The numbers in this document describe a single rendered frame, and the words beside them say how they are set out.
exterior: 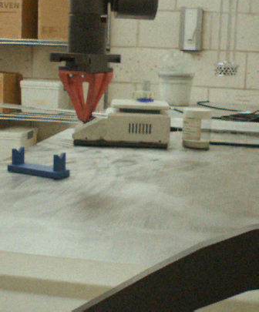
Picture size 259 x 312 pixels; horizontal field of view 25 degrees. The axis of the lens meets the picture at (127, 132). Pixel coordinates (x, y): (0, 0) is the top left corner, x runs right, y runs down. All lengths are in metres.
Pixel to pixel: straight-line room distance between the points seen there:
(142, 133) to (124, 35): 2.49
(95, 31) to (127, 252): 0.37
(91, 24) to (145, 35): 2.80
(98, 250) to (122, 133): 0.63
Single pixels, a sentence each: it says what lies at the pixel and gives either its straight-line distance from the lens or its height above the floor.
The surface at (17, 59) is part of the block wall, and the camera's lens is 3.82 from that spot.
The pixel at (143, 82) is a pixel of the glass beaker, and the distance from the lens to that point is 1.20.
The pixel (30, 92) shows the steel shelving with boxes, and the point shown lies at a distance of 3.48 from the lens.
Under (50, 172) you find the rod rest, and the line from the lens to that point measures 0.89.
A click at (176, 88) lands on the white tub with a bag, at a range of 2.17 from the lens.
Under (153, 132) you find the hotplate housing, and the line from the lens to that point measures 1.19.
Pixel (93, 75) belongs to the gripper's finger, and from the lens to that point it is 0.83.
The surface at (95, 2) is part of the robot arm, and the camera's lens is 0.84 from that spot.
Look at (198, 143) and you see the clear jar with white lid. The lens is 1.21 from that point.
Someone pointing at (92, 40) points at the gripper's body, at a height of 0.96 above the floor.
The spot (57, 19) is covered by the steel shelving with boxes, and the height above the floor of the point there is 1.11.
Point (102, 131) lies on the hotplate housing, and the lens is 1.19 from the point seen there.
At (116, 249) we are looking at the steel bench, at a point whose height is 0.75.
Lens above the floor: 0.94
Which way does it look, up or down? 8 degrees down
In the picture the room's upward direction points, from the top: 2 degrees clockwise
